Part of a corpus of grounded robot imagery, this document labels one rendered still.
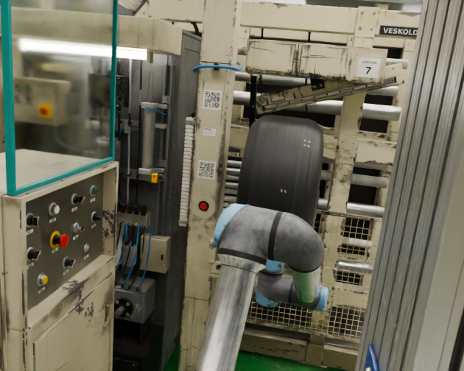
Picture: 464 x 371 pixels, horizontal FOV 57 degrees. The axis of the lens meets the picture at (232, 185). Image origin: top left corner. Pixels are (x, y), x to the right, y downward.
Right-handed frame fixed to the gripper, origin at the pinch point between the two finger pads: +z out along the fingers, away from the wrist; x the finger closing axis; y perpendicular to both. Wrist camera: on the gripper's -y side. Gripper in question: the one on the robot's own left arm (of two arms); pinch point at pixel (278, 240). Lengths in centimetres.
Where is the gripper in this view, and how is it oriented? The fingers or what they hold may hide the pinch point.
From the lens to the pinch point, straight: 165.2
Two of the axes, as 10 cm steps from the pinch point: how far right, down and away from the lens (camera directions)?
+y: 1.1, -9.9, -1.2
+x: -9.8, -1.3, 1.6
